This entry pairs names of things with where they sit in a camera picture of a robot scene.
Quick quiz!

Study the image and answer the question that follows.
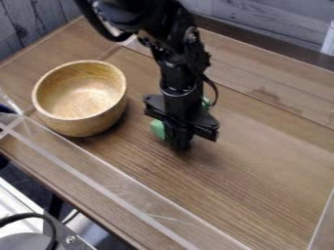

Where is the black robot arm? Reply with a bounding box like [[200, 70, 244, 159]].
[[75, 0, 219, 149]]

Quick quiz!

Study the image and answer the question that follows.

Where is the clear acrylic front barrier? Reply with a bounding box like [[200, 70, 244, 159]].
[[0, 94, 251, 250]]

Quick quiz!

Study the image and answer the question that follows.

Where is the brown wooden bowl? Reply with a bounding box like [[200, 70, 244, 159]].
[[31, 60, 127, 137]]

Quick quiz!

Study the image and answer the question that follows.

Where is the grey metal mount plate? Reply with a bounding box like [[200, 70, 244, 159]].
[[0, 224, 98, 250]]

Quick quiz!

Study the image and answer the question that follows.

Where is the green rectangular block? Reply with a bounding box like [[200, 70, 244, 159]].
[[150, 98, 211, 140]]

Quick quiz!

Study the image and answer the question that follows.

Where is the white post at right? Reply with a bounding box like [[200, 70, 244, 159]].
[[321, 22, 334, 56]]

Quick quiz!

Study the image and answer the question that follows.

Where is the black cable loop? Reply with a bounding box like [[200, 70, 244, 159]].
[[0, 212, 59, 250]]

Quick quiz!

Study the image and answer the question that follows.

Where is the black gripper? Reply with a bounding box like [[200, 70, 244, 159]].
[[143, 89, 219, 149]]

